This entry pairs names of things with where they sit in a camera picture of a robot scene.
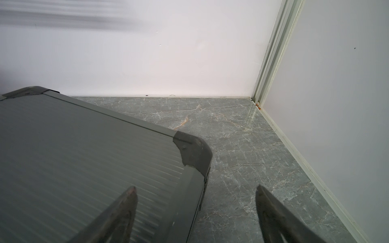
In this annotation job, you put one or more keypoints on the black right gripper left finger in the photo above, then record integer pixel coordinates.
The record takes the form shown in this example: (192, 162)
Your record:
(113, 225)

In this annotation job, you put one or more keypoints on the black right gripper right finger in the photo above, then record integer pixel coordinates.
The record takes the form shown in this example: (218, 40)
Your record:
(278, 224)

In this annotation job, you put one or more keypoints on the black plastic poker case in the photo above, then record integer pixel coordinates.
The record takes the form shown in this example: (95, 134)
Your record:
(64, 161)

